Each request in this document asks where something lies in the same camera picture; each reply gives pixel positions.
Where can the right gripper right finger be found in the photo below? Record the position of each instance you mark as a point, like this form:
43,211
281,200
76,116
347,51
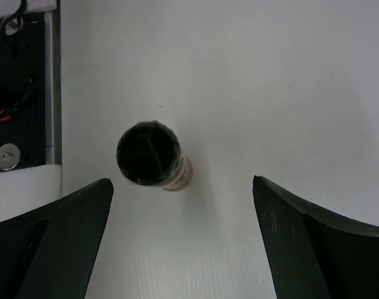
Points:
314,252

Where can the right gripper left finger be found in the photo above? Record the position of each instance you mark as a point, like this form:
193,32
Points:
50,252

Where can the small black lid bottle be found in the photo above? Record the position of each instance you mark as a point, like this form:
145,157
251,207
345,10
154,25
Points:
149,154

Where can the black mounting rail base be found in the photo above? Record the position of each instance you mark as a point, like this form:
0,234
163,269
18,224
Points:
30,96

